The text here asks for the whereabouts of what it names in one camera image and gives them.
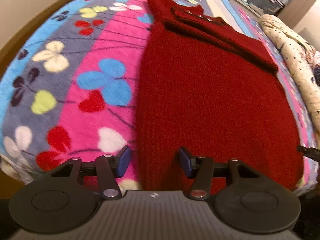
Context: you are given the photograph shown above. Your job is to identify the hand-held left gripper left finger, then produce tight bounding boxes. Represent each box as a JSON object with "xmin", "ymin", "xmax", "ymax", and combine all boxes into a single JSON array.
[{"xmin": 51, "ymin": 145, "xmax": 132, "ymax": 200}]

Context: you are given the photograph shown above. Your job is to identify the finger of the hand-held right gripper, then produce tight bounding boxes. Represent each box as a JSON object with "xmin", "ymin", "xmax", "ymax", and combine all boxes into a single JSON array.
[{"xmin": 297, "ymin": 145, "xmax": 320, "ymax": 163}]

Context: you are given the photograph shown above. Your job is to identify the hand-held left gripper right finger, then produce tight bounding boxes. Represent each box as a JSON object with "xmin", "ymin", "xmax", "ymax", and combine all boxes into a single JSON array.
[{"xmin": 178, "ymin": 147, "xmax": 261, "ymax": 200}]

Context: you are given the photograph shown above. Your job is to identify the red knitted sweater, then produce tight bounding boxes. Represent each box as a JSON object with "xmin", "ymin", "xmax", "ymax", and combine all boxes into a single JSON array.
[{"xmin": 135, "ymin": 0, "xmax": 304, "ymax": 192}]

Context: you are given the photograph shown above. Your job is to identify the butterfly print fleece blanket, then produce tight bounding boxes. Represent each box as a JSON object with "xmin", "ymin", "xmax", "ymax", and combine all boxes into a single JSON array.
[{"xmin": 0, "ymin": 0, "xmax": 320, "ymax": 198}]

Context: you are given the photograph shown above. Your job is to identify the cream star print duvet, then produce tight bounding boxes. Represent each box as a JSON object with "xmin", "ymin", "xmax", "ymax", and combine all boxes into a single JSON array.
[{"xmin": 258, "ymin": 14, "xmax": 320, "ymax": 133}]

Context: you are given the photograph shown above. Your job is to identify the pale lilac waffle bedsheet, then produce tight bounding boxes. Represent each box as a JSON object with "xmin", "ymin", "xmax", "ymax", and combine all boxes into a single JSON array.
[{"xmin": 200, "ymin": 0, "xmax": 254, "ymax": 37}]

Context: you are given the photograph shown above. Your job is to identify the wooden bed frame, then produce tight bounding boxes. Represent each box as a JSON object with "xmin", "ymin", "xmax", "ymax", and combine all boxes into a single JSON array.
[{"xmin": 0, "ymin": 0, "xmax": 107, "ymax": 64}]

